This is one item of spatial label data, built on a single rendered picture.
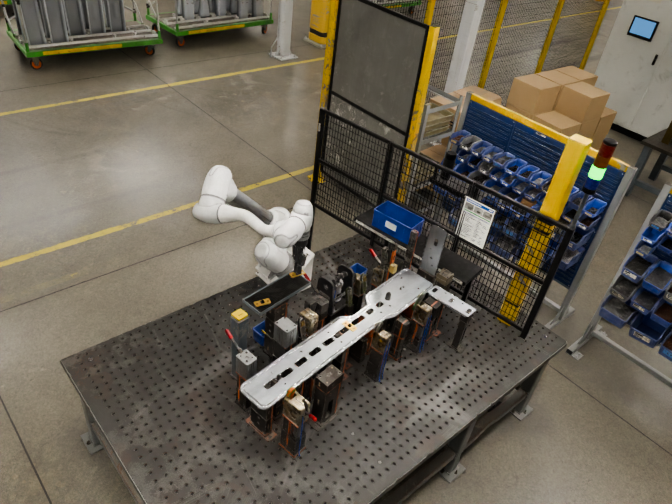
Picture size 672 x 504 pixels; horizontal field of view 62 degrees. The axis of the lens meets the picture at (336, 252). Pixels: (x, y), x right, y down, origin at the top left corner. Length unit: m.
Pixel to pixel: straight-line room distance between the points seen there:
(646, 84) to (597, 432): 5.82
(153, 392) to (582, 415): 2.96
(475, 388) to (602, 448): 1.32
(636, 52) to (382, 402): 7.07
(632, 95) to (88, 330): 7.67
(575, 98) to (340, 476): 5.41
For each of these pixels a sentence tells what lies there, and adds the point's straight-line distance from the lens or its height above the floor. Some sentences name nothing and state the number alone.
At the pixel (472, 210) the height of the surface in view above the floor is 1.37.
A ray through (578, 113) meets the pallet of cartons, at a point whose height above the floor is 0.83.
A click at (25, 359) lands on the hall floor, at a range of 4.48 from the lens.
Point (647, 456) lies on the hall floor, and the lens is 4.58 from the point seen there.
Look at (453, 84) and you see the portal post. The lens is 7.25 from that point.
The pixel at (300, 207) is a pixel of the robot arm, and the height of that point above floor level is 1.67.
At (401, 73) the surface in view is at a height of 1.54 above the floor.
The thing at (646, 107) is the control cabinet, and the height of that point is 0.48.
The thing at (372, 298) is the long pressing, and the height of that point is 1.00.
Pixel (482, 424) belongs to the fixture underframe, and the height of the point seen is 0.23.
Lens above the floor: 3.16
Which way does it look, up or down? 37 degrees down
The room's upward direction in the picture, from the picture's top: 8 degrees clockwise
